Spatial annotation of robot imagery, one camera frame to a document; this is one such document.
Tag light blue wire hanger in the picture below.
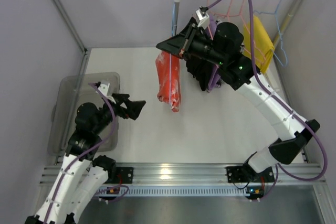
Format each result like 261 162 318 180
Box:
169 2 176 108

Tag orange white patterned trousers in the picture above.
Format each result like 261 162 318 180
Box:
155 51 181 112

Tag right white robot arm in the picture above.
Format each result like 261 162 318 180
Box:
156 18 320 180

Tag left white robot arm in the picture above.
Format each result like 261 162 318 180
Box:
25 93 146 223

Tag black trousers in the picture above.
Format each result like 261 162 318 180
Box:
186 58 220 91

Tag purple trousers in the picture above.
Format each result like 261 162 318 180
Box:
206 15 222 92

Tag pink hanger with yellow trousers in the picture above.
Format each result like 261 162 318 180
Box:
240 0 265 68

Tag pink hanger with patterned trousers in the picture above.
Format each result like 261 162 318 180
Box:
212 0 245 21

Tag yellow trousers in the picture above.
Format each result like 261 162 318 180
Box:
243 16 275 74

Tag empty light blue hanger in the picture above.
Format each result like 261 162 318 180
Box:
254 0 288 67

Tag translucent grey plastic bin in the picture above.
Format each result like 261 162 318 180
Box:
48 72 120 156

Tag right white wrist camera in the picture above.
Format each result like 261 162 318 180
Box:
195 7 210 29

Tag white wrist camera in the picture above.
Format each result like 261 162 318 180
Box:
195 7 210 29
94 81 116 103

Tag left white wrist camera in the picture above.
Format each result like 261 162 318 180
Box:
94 81 116 103

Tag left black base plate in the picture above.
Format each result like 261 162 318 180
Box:
106 167 134 184

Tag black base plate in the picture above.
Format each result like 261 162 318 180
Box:
106 167 134 184
226 165 275 184

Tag aluminium mounting rail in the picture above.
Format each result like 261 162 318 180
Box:
39 163 321 186

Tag slotted grey cable duct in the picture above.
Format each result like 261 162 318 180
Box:
94 185 250 197

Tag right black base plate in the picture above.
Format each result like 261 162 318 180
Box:
226 165 275 184

